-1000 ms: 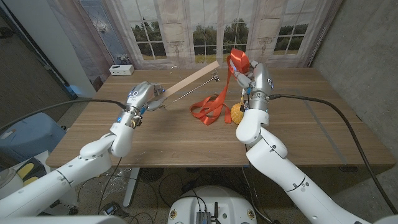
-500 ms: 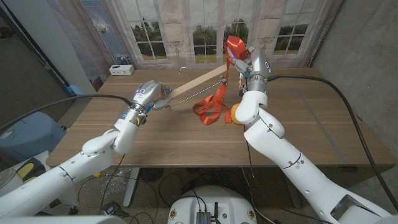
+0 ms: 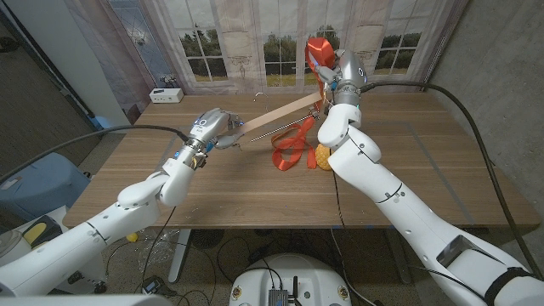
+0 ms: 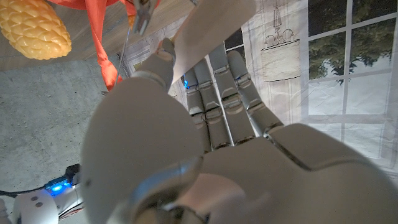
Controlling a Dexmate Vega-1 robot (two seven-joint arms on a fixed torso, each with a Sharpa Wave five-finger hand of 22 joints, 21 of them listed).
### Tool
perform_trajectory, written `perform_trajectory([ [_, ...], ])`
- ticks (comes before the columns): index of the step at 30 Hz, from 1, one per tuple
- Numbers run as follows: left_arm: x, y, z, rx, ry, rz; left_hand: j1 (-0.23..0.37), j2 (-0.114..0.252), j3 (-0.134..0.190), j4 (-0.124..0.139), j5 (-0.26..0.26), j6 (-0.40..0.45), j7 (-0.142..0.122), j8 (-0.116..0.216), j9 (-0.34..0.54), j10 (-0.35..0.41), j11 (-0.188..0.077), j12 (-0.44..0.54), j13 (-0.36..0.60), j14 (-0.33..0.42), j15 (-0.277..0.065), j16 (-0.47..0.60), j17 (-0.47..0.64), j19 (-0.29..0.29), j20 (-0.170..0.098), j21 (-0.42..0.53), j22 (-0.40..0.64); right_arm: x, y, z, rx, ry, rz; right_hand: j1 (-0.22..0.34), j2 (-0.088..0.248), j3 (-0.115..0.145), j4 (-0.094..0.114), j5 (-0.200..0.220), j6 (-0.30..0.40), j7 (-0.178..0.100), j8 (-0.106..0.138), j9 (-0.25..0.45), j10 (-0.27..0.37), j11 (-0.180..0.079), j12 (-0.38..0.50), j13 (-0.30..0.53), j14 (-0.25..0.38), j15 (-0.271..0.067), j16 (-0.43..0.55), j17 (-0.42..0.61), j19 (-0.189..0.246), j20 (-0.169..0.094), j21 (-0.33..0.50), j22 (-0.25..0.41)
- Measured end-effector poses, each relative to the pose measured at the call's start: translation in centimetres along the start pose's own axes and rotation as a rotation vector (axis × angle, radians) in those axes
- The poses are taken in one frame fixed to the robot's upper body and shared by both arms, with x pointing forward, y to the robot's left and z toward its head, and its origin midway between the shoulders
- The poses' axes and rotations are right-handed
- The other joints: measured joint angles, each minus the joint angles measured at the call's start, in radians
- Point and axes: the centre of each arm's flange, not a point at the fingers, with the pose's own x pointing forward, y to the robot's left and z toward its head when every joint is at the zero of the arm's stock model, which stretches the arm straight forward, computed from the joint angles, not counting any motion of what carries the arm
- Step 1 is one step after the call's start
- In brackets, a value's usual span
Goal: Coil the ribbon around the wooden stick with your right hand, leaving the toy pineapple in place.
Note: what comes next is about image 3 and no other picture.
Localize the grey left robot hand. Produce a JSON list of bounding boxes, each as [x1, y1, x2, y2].
[[186, 107, 246, 150]]

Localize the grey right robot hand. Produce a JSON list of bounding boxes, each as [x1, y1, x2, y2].
[[314, 48, 369, 105]]

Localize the orange ribbon with roll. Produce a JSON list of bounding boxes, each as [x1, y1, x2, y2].
[[270, 37, 337, 172]]

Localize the yellow toy pineapple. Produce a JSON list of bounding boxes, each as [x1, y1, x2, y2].
[[314, 143, 335, 172]]

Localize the white power box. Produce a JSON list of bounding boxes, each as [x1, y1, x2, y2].
[[149, 88, 184, 105]]

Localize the printed window backdrop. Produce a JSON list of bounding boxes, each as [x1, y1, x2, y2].
[[63, 0, 471, 120]]

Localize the white table leg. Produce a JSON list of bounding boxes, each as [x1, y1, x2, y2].
[[167, 229, 191, 285]]

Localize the clear plastic bag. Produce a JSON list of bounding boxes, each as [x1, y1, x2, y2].
[[138, 229, 182, 273]]

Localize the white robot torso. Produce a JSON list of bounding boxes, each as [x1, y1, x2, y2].
[[229, 253, 353, 306]]

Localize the small black floor device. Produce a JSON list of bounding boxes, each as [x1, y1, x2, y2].
[[139, 275, 178, 298]]

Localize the blue plastic bin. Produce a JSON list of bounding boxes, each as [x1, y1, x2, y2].
[[0, 151, 92, 222]]

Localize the grey electronics box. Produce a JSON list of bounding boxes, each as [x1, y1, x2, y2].
[[268, 288, 290, 306]]

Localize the white equipment stand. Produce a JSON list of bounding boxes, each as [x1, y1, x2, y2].
[[67, 254, 107, 295]]

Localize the black and yellow device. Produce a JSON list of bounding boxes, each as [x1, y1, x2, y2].
[[20, 214, 63, 250]]

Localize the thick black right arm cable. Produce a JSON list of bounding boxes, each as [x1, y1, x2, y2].
[[360, 81, 544, 281]]

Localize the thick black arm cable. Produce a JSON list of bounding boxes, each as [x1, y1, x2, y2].
[[0, 124, 190, 184], [360, 81, 544, 281]]

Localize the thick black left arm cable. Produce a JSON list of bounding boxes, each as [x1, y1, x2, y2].
[[0, 124, 190, 184]]

